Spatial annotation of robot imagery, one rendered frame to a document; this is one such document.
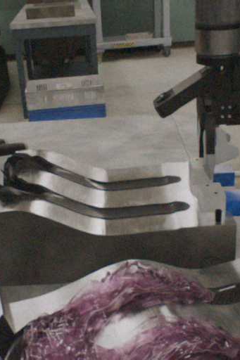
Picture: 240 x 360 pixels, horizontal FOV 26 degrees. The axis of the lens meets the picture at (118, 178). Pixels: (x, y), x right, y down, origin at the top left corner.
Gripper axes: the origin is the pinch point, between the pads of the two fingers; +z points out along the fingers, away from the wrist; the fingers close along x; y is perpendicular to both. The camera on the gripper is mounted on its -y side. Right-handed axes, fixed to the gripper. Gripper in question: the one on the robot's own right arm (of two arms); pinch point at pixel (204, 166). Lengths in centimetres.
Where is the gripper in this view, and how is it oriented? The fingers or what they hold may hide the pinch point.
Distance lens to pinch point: 94.2
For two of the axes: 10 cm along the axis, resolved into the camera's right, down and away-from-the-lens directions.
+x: -0.2, -4.0, 9.1
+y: 10.0, -0.6, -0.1
